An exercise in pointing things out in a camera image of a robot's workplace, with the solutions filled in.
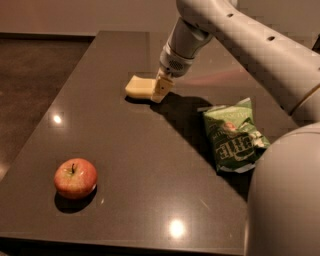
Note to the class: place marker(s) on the red yellow apple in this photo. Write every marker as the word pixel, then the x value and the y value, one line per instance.
pixel 75 179

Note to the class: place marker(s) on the yellow sponge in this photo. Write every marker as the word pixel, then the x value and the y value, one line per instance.
pixel 140 88

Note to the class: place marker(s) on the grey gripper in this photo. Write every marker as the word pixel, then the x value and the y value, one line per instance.
pixel 174 65

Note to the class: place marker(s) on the green chip bag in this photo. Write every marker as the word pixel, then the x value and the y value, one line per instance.
pixel 236 143

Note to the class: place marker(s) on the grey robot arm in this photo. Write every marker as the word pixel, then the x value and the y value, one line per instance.
pixel 283 204

